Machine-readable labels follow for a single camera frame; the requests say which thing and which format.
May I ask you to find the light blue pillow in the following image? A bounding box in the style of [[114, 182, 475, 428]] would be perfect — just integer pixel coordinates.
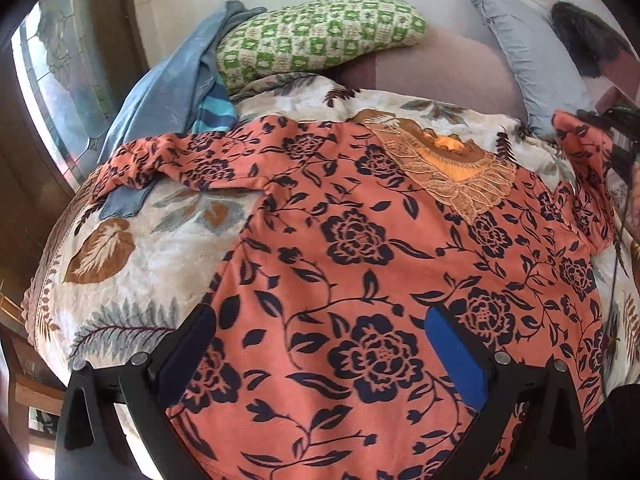
[[465, 0, 588, 138]]

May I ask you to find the leaf print blanket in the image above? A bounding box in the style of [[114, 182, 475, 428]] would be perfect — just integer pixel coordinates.
[[22, 72, 640, 480]]

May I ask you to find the wooden stool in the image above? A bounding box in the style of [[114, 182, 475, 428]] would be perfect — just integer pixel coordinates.
[[0, 330, 66, 441]]

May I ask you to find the green checkered pillow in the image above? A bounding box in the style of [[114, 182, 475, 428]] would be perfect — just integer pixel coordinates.
[[216, 0, 428, 95]]

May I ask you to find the blue-grey cloth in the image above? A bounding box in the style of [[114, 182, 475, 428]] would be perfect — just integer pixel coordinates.
[[97, 0, 268, 220]]

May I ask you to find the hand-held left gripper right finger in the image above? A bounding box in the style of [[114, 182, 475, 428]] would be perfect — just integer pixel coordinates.
[[425, 305, 596, 480]]

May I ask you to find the teal striped cloth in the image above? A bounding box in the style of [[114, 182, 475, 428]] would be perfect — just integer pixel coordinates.
[[192, 80, 238, 133]]

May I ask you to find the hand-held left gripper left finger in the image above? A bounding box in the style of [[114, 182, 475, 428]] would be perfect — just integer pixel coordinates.
[[54, 304, 218, 480]]

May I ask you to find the stained glass window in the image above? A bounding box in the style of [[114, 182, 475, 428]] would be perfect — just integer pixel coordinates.
[[12, 0, 121, 186]]

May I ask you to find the orange floral garment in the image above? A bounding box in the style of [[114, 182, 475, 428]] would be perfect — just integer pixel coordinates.
[[87, 110, 618, 480]]

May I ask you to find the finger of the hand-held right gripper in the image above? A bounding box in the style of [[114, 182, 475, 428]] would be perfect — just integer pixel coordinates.
[[575, 107, 632, 171]]

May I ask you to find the dark grey fluffy cloth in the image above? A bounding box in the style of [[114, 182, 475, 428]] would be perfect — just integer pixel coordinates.
[[550, 1, 633, 78]]

